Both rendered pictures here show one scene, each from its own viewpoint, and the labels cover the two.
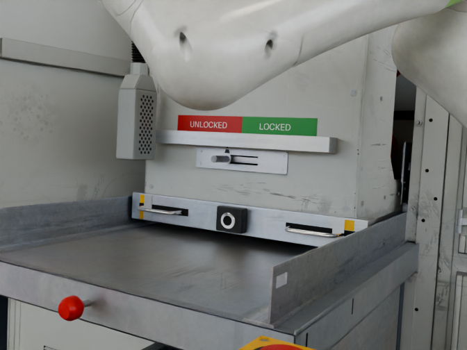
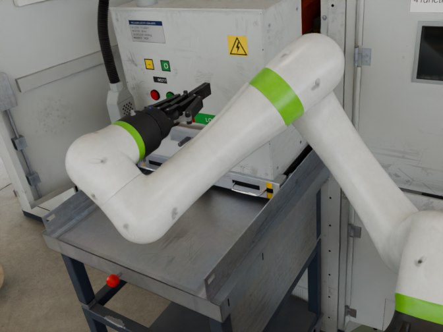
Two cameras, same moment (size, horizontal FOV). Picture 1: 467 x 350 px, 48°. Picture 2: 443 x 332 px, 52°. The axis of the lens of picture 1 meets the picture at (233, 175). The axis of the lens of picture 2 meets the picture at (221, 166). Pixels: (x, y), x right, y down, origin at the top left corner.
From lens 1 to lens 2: 0.62 m
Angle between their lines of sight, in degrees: 27
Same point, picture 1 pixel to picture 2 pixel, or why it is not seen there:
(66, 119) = (76, 108)
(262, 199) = not seen: hidden behind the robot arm
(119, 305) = (136, 277)
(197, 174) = (173, 143)
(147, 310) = (151, 282)
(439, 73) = (301, 129)
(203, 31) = (137, 226)
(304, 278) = (228, 263)
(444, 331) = (347, 210)
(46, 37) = (45, 60)
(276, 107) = (214, 109)
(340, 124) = not seen: hidden behind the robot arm
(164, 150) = not seen: hidden behind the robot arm
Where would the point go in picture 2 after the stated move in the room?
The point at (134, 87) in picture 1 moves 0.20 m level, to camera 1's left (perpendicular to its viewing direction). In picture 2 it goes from (116, 103) to (49, 109)
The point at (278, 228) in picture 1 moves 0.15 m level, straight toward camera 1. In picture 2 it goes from (228, 182) to (222, 212)
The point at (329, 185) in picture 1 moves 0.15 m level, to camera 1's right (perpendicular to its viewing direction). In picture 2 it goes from (254, 160) to (308, 155)
